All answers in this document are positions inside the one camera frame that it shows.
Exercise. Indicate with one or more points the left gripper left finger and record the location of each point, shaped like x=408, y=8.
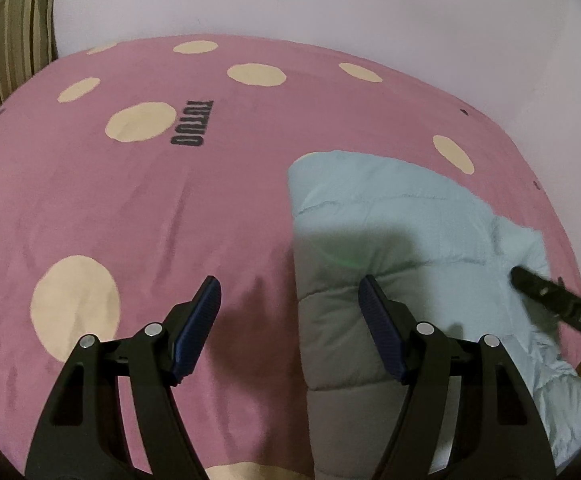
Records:
x=111, y=413

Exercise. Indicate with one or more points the pink polka dot bedsheet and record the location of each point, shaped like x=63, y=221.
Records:
x=130, y=173

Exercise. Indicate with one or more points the light blue puffer jacket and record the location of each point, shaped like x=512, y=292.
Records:
x=444, y=253

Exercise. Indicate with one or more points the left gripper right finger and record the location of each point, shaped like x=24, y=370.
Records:
x=467, y=412

